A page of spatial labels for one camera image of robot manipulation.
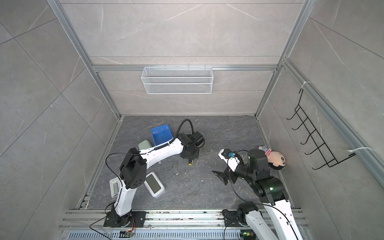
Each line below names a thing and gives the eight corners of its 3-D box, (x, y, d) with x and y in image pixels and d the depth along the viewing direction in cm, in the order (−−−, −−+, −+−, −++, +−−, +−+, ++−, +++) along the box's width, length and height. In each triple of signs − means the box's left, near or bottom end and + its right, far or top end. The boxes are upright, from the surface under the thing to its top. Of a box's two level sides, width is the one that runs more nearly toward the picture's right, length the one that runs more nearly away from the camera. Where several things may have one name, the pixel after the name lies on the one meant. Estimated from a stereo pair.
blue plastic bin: (154, 146, 103) (152, 142, 99) (151, 133, 111) (149, 128, 106) (173, 140, 107) (172, 136, 102) (169, 128, 114) (168, 123, 110)
